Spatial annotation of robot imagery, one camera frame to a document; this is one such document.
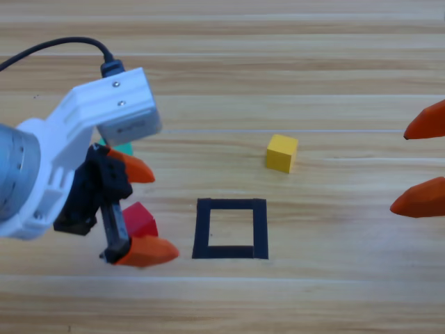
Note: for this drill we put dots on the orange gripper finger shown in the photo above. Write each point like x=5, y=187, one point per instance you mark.
x=427, y=123
x=420, y=200

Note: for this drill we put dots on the red wooden block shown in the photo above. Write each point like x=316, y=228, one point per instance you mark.
x=139, y=222

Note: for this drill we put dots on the green wooden block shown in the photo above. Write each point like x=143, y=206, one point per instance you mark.
x=125, y=149

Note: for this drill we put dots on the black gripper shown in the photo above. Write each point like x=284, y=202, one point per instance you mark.
x=101, y=181

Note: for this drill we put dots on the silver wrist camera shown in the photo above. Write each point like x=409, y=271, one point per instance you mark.
x=132, y=127

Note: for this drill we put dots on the yellow wooden block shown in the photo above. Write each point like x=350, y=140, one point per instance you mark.
x=281, y=154

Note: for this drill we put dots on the black tape square outline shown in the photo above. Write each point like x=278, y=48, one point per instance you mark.
x=201, y=226

